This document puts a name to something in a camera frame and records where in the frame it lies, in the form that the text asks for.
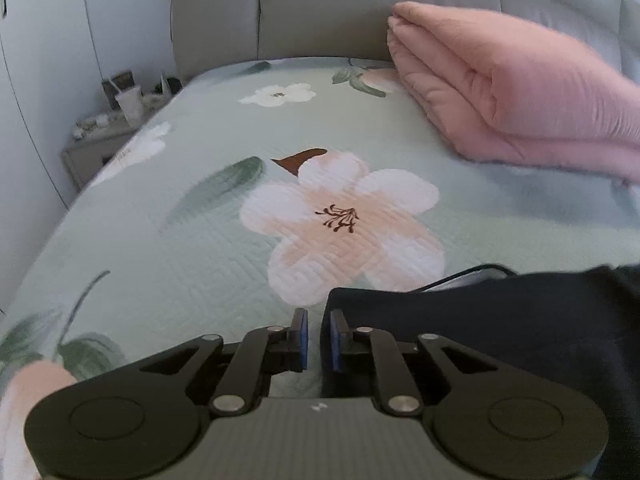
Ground floral quilted bed sheet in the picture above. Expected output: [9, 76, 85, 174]
[0, 56, 640, 480]

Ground brown patterned bag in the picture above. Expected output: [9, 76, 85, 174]
[101, 69, 136, 111]

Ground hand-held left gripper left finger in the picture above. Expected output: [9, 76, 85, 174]
[140, 307, 310, 417]

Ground white wardrobe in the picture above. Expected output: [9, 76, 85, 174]
[0, 0, 183, 306]

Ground pink folded quilt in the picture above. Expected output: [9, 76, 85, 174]
[387, 1, 640, 186]

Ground navy hoodie with white stripes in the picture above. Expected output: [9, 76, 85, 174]
[320, 262, 640, 480]

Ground white paper cup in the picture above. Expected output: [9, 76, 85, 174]
[114, 85, 146, 128]

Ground grey padded headboard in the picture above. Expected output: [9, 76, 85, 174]
[162, 0, 640, 87]

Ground grey nightstand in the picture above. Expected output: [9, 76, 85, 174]
[60, 109, 153, 197]

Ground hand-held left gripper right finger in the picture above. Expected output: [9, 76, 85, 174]
[320, 308, 502, 416]

